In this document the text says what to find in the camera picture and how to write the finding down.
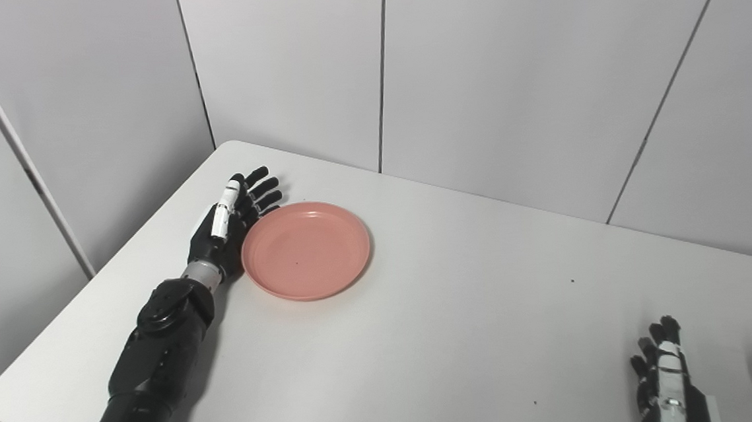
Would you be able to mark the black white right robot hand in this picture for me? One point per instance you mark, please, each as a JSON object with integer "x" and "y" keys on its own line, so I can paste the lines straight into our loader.
{"x": 691, "y": 411}

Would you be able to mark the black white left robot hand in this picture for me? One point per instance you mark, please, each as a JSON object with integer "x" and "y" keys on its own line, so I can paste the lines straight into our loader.
{"x": 210, "y": 249}

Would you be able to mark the pink round plate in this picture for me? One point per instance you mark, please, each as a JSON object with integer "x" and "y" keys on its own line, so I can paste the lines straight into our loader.
{"x": 306, "y": 251}

